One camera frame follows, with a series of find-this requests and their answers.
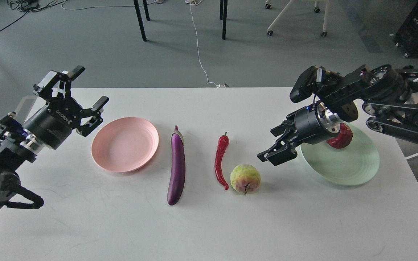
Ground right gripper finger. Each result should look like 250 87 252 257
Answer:
270 117 298 137
257 141 300 166

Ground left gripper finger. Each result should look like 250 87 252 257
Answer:
33 66 86 105
75 96 109 137

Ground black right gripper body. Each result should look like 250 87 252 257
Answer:
286 102 341 145

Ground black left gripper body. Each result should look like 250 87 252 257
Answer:
23 98 83 150

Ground red pomegranate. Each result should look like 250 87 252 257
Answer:
325 123 353 149

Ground green yellow apple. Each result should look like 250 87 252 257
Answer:
230 165 262 195

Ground red chili pepper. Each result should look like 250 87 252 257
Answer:
214 132 229 190

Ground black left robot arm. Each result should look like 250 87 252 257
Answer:
0 66 109 209

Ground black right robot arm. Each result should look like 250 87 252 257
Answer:
257 65 418 166

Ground pink plate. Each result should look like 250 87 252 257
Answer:
91 117 159 173

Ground light green plate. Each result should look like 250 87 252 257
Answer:
300 125 380 186

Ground white rolling chair base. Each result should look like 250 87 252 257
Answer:
265 0 331 38

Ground purple eggplant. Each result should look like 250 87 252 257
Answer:
167 125 186 206

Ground black table legs left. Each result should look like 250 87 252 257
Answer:
133 0 150 42

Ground black table legs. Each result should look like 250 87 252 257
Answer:
133 0 150 42
219 0 228 40

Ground black table legs right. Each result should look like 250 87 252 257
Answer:
219 0 228 40

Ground black floor cables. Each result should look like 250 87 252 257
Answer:
0 0 71 43

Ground white floor cable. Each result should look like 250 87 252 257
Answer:
185 0 228 88

